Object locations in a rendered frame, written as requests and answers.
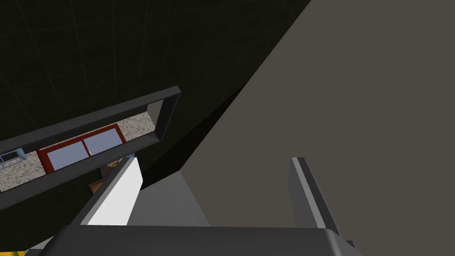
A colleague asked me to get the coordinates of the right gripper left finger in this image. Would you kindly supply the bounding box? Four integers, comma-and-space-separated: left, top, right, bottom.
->
70, 156, 144, 226

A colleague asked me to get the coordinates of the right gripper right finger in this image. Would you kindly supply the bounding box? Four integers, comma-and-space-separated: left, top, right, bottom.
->
288, 156, 341, 237

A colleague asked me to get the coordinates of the red framed window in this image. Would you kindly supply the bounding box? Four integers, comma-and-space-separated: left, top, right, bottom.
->
36, 123, 127, 175

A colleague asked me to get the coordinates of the pale blue framed window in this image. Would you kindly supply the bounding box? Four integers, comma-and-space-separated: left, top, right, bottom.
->
0, 148, 27, 169

